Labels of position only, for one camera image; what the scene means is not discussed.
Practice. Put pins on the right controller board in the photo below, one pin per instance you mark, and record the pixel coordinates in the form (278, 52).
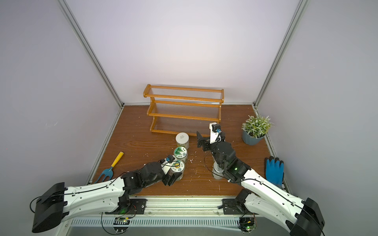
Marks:
(247, 224)

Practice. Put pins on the aluminium front rail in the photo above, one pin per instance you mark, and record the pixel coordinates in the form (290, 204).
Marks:
(186, 206)

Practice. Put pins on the yellow-handled blue garden fork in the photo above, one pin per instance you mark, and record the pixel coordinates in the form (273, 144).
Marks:
(107, 174)

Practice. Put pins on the blue black work glove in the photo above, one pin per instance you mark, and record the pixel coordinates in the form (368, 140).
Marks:
(274, 171)

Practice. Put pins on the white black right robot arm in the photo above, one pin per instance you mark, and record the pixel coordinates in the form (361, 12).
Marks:
(299, 217)

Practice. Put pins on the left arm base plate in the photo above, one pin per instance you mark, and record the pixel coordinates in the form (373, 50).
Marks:
(133, 207)

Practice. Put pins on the metal can green label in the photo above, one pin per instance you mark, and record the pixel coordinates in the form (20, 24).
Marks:
(217, 171)

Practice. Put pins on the sunflower seed jar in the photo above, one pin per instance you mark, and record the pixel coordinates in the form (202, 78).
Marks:
(178, 167)

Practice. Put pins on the controller board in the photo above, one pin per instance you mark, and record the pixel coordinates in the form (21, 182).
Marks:
(247, 224)
(121, 224)

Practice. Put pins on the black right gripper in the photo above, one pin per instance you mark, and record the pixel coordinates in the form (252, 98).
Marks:
(207, 144)

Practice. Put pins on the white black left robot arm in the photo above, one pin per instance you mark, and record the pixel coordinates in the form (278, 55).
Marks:
(60, 203)

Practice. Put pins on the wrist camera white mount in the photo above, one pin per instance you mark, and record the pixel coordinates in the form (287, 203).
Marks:
(170, 161)
(215, 131)

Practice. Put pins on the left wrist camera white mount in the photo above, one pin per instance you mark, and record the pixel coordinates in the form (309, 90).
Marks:
(170, 161)

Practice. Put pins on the orange wooden three-tier shelf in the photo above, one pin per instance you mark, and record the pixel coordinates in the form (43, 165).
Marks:
(181, 109)

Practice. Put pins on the left controller board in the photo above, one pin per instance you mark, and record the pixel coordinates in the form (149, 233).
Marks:
(121, 224)

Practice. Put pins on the green artificial plant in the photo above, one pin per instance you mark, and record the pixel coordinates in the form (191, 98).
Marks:
(257, 126)

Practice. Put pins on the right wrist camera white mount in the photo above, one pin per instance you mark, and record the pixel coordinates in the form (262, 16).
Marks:
(215, 131)

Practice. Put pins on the blue-grey plant pot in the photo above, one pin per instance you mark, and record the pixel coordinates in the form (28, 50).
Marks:
(249, 140)

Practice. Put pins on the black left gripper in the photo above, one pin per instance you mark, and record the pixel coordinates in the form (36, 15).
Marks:
(172, 179)

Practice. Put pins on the white-lid seed jar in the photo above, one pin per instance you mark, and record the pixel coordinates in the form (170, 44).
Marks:
(183, 140)

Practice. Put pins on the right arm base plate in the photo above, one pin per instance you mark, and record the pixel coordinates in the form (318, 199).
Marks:
(236, 205)

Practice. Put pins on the mimosa seed jar green label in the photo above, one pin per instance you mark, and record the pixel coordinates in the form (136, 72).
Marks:
(181, 153)

